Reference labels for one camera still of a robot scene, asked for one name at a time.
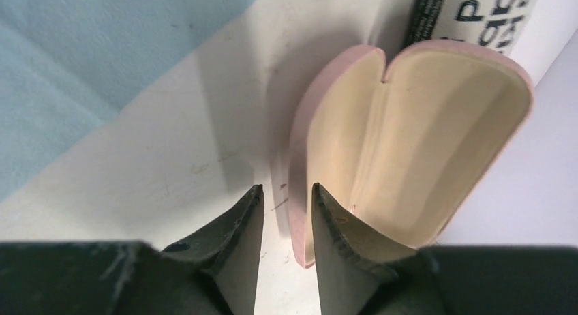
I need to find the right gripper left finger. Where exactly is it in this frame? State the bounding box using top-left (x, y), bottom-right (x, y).
top-left (1, 185), bottom-right (264, 314)

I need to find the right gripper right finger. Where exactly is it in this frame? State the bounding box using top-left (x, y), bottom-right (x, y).
top-left (311, 184), bottom-right (577, 314)

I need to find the pink glasses case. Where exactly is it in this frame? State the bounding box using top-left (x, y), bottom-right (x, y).
top-left (288, 40), bottom-right (534, 268)

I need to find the left blue cleaning cloth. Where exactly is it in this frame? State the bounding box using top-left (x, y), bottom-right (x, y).
top-left (1, 0), bottom-right (255, 198)

